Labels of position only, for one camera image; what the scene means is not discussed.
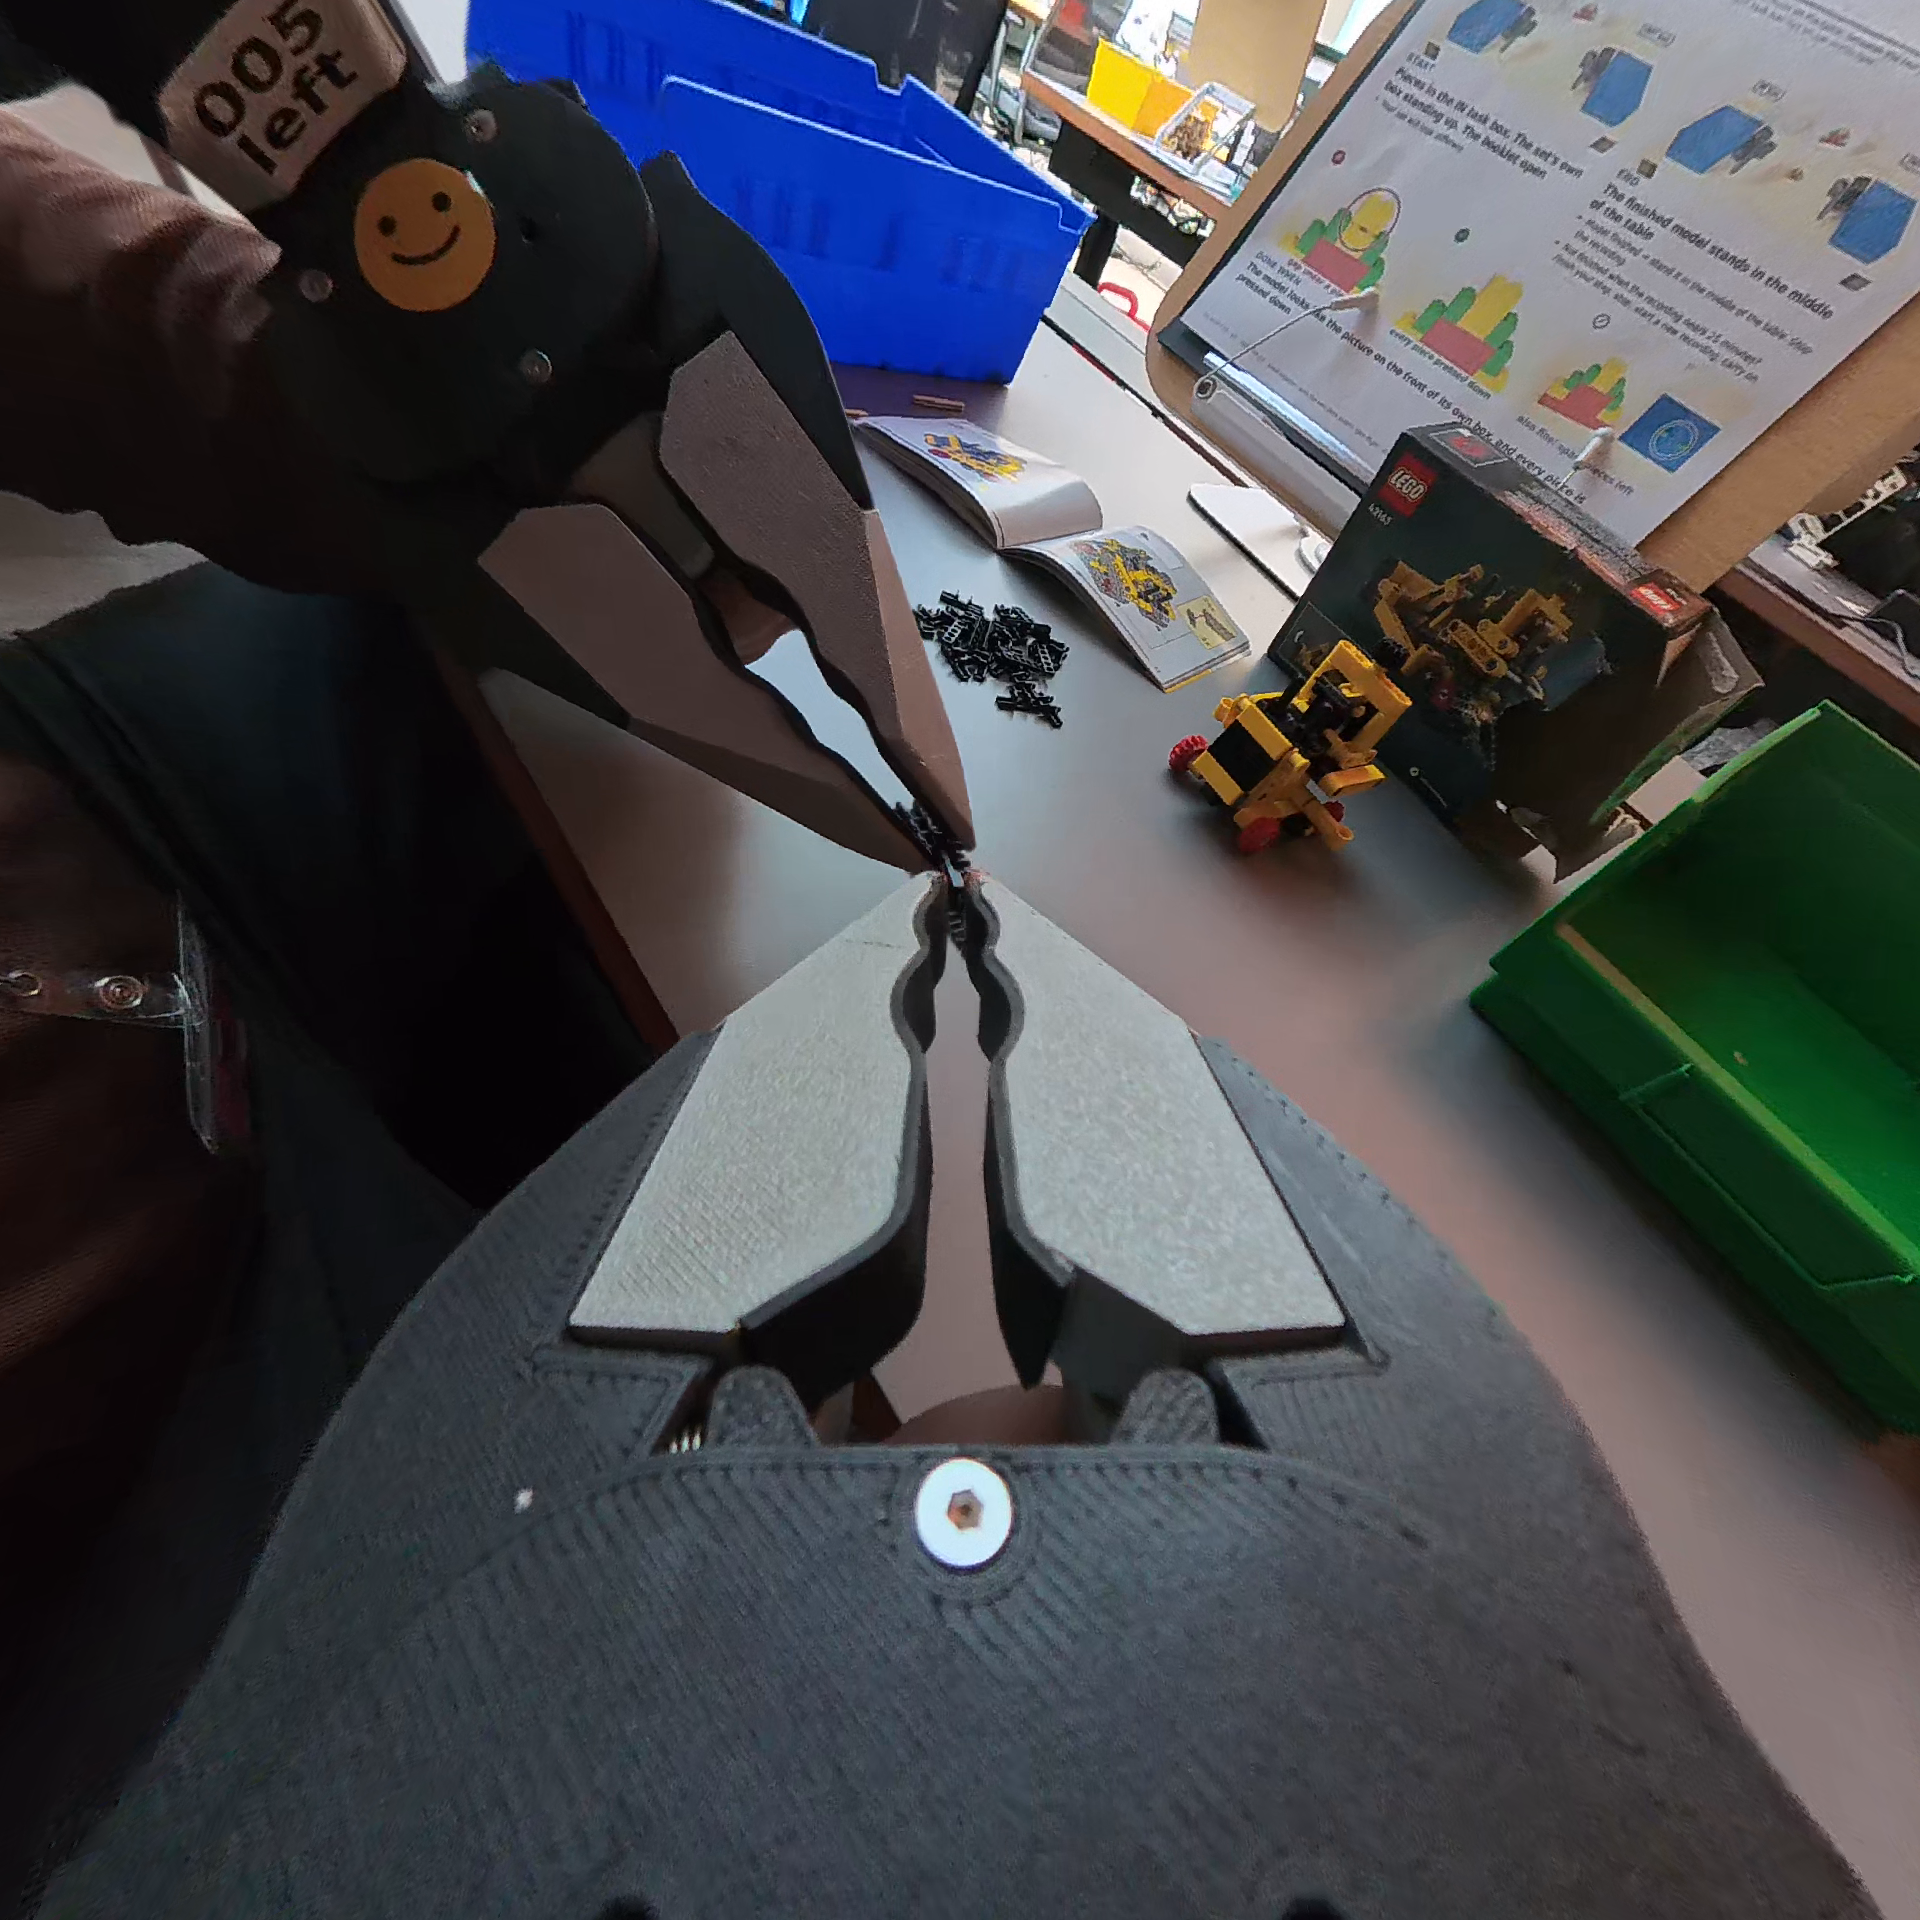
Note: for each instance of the lego instruction booklet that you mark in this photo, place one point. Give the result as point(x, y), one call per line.
point(1080, 554)

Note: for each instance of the yellow lego vehicle model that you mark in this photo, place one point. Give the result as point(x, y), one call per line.
point(1298, 750)

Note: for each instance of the green plastic bin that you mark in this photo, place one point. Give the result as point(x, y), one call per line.
point(1754, 1020)

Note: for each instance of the small blue plastic bin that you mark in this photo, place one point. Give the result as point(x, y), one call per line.
point(901, 255)

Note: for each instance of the yellow plastic bin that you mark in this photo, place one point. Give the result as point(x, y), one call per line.
point(1137, 82)

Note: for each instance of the dark lego set box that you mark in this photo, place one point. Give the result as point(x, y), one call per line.
point(1515, 661)

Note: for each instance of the white monitor stand base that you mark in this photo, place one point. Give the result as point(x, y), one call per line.
point(1261, 532)

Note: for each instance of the background wooden table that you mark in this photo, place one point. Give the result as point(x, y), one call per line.
point(1110, 159)

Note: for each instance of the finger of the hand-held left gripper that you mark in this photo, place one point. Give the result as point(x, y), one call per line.
point(644, 630)
point(794, 510)

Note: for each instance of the pile of black lego links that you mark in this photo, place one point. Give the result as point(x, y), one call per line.
point(999, 653)

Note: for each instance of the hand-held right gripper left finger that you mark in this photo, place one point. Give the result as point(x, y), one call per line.
point(751, 1170)

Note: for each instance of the cluttered side desk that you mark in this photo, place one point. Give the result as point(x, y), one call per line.
point(1845, 601)

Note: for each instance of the clear badge holder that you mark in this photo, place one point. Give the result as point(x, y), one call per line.
point(189, 1020)

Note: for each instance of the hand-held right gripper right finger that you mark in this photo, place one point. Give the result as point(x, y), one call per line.
point(1154, 1170)

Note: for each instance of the person's left forearm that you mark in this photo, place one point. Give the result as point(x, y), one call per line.
point(121, 345)

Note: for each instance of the cardboard instruction board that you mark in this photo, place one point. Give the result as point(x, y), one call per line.
point(1590, 224)

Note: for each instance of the large blue plastic bin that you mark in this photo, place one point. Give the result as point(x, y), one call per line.
point(601, 60)

